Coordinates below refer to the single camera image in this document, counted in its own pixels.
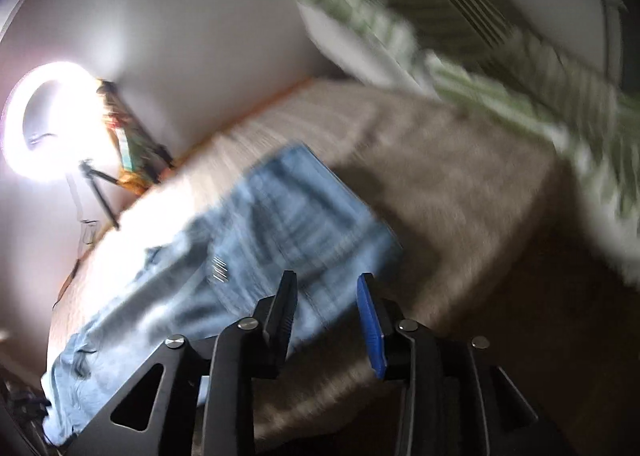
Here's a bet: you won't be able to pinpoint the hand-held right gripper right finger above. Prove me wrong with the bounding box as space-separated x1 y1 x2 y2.
356 273 576 456

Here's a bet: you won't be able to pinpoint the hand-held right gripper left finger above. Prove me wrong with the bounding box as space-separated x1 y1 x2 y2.
64 270 299 456

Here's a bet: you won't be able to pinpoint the light blue denim pants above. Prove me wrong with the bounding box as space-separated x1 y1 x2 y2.
41 143 404 447

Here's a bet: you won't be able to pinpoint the beige bed blanket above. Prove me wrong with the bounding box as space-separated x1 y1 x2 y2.
47 78 571 454

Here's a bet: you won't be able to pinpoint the black tripod stand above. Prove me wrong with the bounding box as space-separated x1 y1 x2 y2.
79 143 176 232

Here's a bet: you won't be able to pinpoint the green striped white pillow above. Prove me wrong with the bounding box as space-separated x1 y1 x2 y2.
285 0 640 287

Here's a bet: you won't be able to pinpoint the ring light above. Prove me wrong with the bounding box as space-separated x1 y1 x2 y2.
1 61 113 184

